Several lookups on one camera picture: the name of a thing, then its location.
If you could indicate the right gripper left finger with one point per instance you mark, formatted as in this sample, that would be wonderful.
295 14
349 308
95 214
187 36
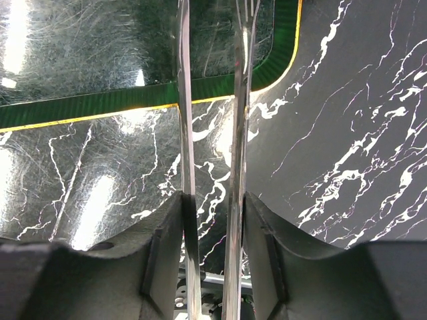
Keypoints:
132 275

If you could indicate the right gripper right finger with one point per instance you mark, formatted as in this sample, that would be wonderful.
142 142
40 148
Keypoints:
297 276

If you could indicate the silver metal tongs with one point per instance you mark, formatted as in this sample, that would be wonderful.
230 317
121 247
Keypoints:
213 160

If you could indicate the black gold-rimmed tray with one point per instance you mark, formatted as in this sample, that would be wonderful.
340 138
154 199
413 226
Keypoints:
64 61

